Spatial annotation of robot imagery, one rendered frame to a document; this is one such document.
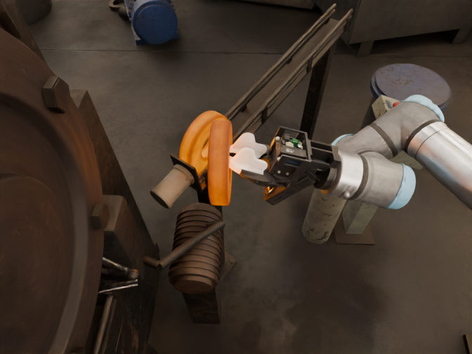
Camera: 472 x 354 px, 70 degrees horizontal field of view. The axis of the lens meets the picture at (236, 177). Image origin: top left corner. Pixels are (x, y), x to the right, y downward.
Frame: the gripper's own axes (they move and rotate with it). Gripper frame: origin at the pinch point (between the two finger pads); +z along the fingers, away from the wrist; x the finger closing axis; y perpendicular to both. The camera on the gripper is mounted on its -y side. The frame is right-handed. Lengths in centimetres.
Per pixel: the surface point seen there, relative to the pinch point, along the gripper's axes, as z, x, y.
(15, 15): 37.3, -12.6, 8.6
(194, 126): 4.9, -14.0, -8.0
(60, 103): 17.2, 22.4, 26.5
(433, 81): -91, -80, -15
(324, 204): -47, -26, -42
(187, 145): 5.4, -10.7, -10.9
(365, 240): -78, -28, -64
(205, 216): -3.6, -6.4, -31.9
